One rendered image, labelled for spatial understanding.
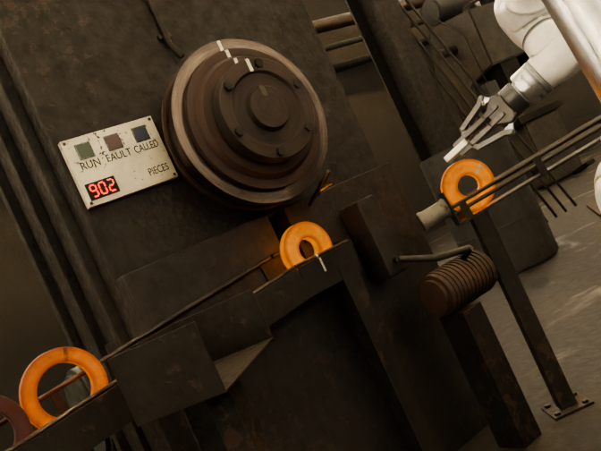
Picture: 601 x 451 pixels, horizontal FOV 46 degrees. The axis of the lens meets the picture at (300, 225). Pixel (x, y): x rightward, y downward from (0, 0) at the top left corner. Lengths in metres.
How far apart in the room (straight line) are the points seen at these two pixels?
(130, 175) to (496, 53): 8.18
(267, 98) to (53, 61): 0.56
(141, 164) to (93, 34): 0.38
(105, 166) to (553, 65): 1.11
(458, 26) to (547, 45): 8.15
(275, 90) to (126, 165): 0.43
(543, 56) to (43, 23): 1.25
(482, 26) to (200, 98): 8.09
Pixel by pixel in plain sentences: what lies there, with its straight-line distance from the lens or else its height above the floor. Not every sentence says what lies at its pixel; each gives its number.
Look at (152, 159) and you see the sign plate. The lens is 1.92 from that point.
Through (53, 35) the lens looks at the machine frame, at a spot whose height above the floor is 1.52.
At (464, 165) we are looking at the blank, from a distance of 2.11.
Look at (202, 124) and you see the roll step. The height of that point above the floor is 1.14.
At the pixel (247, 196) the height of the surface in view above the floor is 0.93.
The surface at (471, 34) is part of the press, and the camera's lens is 9.75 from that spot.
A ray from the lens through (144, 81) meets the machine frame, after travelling 2.02.
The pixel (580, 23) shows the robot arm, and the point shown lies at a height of 0.89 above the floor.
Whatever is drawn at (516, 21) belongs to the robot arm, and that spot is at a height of 1.02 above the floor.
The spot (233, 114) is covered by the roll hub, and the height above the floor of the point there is 1.12.
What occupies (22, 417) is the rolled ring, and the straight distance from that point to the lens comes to 1.61.
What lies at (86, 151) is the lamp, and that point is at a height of 1.20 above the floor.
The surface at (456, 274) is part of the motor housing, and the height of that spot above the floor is 0.50.
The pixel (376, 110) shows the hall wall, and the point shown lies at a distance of 10.68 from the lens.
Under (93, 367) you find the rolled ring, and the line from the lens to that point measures 1.65.
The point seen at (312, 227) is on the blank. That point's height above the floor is 0.78.
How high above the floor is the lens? 0.78
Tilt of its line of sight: 1 degrees up
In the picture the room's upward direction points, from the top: 25 degrees counter-clockwise
